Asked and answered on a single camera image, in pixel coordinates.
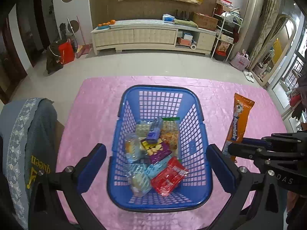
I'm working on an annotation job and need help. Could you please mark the red snack packet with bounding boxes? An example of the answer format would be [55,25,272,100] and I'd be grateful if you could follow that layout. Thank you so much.
[151,157,188,197]

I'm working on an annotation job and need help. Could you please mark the orange wafer bar packet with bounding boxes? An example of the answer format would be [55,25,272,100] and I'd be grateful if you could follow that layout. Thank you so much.
[222,93,254,162]

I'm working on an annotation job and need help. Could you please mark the right hand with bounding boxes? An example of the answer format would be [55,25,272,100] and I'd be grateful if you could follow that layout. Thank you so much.
[287,191,306,222]

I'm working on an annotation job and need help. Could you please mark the grey blue embroidered cloth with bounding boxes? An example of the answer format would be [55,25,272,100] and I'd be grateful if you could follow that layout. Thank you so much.
[1,98,57,229]

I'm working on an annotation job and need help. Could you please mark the white slippers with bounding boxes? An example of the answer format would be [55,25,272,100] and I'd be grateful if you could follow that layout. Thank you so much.
[243,70,254,83]

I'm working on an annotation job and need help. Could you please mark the blue plastic basket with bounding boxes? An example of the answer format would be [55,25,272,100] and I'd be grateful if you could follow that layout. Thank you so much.
[107,85,212,212]

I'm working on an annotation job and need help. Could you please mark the brown cardboard box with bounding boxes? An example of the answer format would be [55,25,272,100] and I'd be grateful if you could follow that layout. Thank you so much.
[192,12,219,31]

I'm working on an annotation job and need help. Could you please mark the pink quilted table cover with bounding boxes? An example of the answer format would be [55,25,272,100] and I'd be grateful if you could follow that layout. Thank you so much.
[56,76,286,229]

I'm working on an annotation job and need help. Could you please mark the blue purple bar packet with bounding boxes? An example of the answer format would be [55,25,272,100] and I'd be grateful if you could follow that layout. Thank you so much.
[146,118,163,143]

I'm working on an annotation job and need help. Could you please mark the black bag on floor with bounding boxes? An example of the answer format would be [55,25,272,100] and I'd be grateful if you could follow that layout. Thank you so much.
[46,40,63,75]

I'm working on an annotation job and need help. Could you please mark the light blue snack bag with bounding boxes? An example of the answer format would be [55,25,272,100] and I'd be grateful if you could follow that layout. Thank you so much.
[126,163,152,197]
[145,155,172,180]

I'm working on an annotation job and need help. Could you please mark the plate of oranges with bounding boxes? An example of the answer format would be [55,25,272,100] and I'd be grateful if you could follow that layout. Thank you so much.
[97,20,116,30]

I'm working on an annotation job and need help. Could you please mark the cream TV cabinet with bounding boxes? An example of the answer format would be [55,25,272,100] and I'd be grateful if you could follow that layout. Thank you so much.
[91,19,216,55]

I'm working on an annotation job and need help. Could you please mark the purple yellow chips bag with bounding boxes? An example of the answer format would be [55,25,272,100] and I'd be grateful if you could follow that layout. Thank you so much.
[140,138,172,164]

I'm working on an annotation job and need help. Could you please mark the pink shopping bag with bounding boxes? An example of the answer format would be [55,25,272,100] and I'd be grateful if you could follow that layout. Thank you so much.
[230,49,250,71]

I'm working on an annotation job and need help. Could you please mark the clear cracker packet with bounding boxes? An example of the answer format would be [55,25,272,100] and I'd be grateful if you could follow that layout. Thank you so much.
[135,121,151,138]

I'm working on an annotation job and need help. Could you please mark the tissue pack on cabinet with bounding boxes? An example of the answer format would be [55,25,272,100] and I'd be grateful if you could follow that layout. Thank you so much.
[162,14,175,23]

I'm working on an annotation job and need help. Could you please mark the red bag on floor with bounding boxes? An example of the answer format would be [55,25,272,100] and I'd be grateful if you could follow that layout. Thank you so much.
[58,41,75,65]

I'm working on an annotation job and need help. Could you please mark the yellow orange chips bag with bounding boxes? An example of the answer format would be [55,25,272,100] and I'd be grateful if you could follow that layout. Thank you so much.
[160,117,180,151]

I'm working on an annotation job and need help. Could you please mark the blue cake packet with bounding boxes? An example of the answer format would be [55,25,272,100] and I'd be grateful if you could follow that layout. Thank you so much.
[125,133,144,163]

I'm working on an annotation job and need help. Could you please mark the white metal shelf rack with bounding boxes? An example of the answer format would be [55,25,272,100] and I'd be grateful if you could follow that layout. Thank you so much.
[211,0,243,61]

